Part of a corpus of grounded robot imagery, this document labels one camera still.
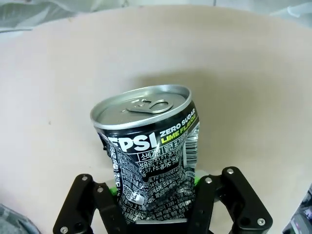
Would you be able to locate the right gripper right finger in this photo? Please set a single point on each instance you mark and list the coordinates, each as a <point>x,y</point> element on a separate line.
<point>231,202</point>

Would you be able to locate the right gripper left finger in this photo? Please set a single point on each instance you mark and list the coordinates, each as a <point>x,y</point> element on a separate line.
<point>80,207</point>

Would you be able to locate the crushed black Pepsi can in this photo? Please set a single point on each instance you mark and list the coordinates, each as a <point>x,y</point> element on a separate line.
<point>148,156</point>

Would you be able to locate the clear plastic wrapper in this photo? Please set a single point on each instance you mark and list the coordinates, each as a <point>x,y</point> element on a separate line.
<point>31,14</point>

